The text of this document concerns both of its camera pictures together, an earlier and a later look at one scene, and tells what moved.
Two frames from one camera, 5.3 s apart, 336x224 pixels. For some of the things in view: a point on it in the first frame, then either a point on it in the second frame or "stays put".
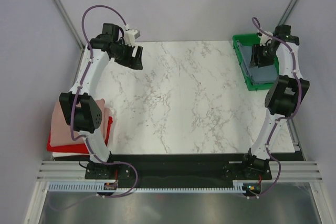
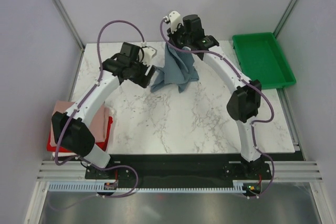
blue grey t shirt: (265, 74) -> (179, 70)
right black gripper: (256, 51) -> (172, 35)
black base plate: (178, 171) stays put
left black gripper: (135, 63) -> (144, 81)
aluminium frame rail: (69, 170) stays put
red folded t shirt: (80, 148) stays put
